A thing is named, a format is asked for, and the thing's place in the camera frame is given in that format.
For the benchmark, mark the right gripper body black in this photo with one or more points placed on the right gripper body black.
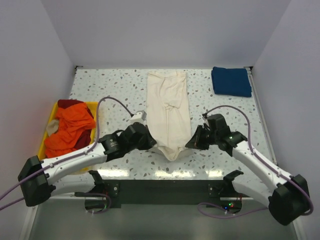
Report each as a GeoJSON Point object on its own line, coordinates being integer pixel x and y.
{"type": "Point", "coordinates": [212, 137]}

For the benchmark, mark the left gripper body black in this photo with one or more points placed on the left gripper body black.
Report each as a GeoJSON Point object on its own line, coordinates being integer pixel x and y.
{"type": "Point", "coordinates": [132, 147]}

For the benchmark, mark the cream white t shirt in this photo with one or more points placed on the cream white t shirt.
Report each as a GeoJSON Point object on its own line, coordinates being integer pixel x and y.
{"type": "Point", "coordinates": [168, 115]}

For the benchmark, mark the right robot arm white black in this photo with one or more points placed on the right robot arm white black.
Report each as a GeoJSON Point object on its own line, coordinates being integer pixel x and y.
{"type": "Point", "coordinates": [286, 196]}

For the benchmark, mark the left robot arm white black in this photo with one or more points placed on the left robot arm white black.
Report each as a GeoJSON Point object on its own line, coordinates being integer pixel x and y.
{"type": "Point", "coordinates": [38, 177]}

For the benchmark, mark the yellow plastic bin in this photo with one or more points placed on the yellow plastic bin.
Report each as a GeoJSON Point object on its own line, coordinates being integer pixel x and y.
{"type": "Point", "coordinates": [42, 145]}

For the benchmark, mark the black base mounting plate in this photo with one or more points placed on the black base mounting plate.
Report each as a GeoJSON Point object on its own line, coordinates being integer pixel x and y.
{"type": "Point", "coordinates": [161, 192]}

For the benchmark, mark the folded blue t shirt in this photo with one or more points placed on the folded blue t shirt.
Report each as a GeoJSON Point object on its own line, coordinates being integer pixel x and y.
{"type": "Point", "coordinates": [231, 82]}

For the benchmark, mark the orange t shirt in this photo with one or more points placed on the orange t shirt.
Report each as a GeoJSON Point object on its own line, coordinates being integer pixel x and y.
{"type": "Point", "coordinates": [68, 130]}

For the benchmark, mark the dark red t shirt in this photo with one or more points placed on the dark red t shirt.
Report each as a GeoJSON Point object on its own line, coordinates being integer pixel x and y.
{"type": "Point", "coordinates": [66, 103]}

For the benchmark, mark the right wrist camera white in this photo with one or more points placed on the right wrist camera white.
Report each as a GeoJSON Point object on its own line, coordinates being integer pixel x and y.
{"type": "Point", "coordinates": [205, 120]}

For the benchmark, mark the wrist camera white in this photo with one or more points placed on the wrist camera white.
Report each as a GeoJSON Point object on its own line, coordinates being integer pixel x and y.
{"type": "Point", "coordinates": [205, 120]}
{"type": "Point", "coordinates": [139, 117]}

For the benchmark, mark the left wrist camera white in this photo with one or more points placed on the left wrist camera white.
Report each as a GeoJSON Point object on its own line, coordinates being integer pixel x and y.
{"type": "Point", "coordinates": [139, 117]}

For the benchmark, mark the aluminium frame rail front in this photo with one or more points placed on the aluminium frame rail front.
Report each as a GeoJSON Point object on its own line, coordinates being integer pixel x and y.
{"type": "Point", "coordinates": [64, 218]}

